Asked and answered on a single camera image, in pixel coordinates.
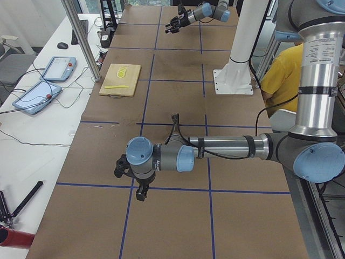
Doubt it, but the person in yellow shirt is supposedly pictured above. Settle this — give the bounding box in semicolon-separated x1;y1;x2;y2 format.
261;43;303;117

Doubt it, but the black handled tool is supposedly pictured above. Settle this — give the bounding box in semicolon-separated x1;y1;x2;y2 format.
1;181;44;229

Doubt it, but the yellow plastic knife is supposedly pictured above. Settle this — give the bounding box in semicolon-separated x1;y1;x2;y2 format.
104;85;130;89

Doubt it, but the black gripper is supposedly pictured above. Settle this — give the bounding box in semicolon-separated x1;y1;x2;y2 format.
114;154;156;201
165;5;192;34

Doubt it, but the teach pendant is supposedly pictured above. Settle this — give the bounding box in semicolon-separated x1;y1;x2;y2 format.
40;56;77;82
12;80;62;115

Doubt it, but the near teach pendant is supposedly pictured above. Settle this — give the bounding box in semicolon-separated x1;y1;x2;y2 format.
12;80;62;115

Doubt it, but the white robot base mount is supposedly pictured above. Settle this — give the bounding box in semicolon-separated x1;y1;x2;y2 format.
213;1;255;95

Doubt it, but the black keyboard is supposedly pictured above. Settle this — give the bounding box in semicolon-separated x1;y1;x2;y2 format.
71;19;89;46

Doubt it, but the far teach pendant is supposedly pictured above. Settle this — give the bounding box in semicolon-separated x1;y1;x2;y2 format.
40;56;77;82

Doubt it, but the red cylinder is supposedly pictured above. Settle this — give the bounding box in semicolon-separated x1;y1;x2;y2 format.
1;226;35;249

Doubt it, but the aluminium frame post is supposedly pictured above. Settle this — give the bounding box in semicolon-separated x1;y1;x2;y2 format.
61;0;101;82

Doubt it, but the wooden cutting board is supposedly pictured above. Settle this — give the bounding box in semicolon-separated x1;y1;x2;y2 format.
99;64;141;97

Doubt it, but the steel jigger measuring cup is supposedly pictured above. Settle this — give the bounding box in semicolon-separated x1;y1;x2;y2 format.
171;113;180;127

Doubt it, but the black box device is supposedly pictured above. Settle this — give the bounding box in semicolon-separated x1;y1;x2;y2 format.
100;28;115;48

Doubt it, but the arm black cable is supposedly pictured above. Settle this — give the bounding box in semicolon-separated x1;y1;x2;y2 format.
164;88;301;160
196;0;216;24

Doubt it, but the black computer mouse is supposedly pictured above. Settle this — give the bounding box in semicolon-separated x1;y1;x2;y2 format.
57;42;68;50

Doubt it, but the white plastic chair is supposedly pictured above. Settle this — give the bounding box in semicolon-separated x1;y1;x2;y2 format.
269;109;296;133

